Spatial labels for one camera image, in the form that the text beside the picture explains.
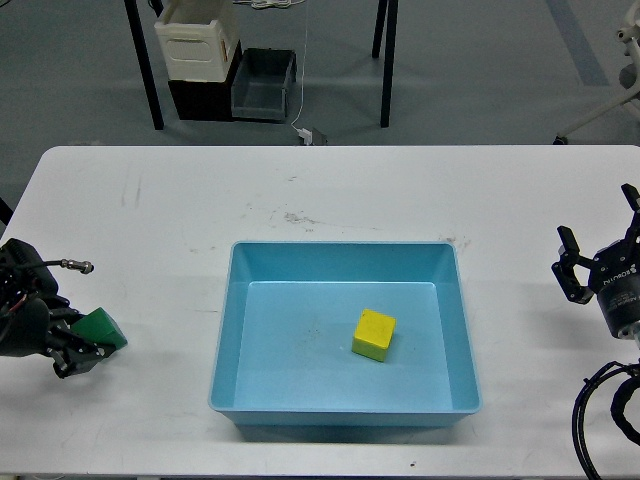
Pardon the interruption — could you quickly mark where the white cable bundle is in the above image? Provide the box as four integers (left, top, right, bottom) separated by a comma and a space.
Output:
233, 0, 306, 11

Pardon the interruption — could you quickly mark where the white power adapter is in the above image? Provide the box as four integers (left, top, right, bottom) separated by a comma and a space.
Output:
297, 128, 313, 145

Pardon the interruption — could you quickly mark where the white chair base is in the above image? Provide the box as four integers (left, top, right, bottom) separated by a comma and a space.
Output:
548, 1, 639, 145

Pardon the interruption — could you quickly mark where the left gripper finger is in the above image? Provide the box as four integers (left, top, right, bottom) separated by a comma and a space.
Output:
47, 295, 83, 325
47, 329, 116, 379

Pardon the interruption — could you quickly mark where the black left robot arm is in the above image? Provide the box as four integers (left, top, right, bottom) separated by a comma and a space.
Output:
1, 238, 128, 379

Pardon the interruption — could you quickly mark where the cream plastic crate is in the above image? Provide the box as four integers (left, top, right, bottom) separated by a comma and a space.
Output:
155, 0, 239, 83

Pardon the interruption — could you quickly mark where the dark brown box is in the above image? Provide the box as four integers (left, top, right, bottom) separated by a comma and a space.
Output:
168, 42, 242, 122

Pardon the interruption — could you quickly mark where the light blue plastic bin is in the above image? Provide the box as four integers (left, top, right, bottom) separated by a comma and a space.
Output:
209, 242, 482, 428

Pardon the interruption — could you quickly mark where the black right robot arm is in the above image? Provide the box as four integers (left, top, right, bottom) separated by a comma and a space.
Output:
551, 184, 639, 479

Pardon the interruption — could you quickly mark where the black table leg left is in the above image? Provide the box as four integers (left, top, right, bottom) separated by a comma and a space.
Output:
124, 0, 164, 130

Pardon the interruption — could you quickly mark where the grey plastic bin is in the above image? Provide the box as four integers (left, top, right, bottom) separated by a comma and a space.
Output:
231, 48, 297, 123

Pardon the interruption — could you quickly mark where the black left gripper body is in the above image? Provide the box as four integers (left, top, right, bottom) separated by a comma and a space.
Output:
1, 296, 70, 357

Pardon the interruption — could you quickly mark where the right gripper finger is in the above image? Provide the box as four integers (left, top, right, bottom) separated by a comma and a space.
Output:
621, 183, 639, 250
551, 225, 598, 305

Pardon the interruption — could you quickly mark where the black table leg right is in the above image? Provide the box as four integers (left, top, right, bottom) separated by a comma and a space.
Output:
371, 0, 399, 128

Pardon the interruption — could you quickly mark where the black table leg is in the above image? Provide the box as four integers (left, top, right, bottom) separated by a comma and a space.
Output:
371, 0, 399, 128
124, 0, 164, 130

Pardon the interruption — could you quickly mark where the green block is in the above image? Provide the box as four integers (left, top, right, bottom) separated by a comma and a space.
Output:
71, 307, 128, 350

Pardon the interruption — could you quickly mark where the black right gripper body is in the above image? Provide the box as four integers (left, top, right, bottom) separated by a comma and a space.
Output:
589, 240, 639, 340

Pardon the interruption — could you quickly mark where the yellow block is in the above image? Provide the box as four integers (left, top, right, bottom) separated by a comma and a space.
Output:
351, 309, 397, 362

